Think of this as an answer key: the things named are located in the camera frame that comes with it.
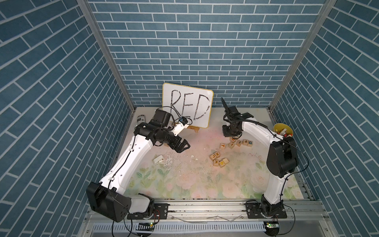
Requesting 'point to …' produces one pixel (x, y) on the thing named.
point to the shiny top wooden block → (221, 164)
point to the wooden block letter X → (217, 154)
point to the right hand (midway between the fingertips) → (226, 134)
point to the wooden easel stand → (196, 129)
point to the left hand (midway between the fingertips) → (186, 141)
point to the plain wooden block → (225, 161)
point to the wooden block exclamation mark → (239, 142)
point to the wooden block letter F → (245, 141)
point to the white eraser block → (158, 159)
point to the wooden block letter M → (215, 162)
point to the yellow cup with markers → (283, 130)
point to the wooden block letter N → (233, 140)
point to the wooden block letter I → (231, 145)
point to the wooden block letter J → (212, 157)
